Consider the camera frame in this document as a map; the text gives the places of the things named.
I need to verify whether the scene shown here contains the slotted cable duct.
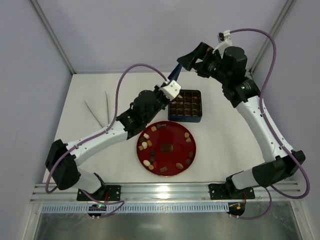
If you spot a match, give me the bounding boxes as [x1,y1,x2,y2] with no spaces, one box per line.
[41,202,229,214]

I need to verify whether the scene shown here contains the silver metal tongs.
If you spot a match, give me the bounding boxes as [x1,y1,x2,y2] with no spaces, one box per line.
[84,90,110,128]

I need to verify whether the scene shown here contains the blue chocolate tin box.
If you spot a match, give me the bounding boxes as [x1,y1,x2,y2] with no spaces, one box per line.
[167,89,203,123]

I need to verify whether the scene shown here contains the blue tin lid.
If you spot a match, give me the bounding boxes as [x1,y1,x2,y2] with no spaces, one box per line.
[167,63,183,82]

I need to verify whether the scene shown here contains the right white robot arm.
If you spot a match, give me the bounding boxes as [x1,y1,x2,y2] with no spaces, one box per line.
[177,42,306,198]

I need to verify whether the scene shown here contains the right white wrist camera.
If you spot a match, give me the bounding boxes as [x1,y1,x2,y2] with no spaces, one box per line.
[217,30,233,54]

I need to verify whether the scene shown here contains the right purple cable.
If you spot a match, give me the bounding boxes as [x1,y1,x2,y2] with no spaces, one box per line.
[229,28,312,220]

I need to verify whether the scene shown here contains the red round plate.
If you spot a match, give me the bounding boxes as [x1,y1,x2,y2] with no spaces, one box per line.
[136,121,197,177]

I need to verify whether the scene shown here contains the brown oval chocolate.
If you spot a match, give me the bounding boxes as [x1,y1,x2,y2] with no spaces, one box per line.
[175,163,184,170]

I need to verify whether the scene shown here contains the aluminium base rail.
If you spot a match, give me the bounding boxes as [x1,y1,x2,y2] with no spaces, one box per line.
[30,180,302,204]

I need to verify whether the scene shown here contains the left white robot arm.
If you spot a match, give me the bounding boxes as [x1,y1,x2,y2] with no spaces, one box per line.
[45,84,179,196]

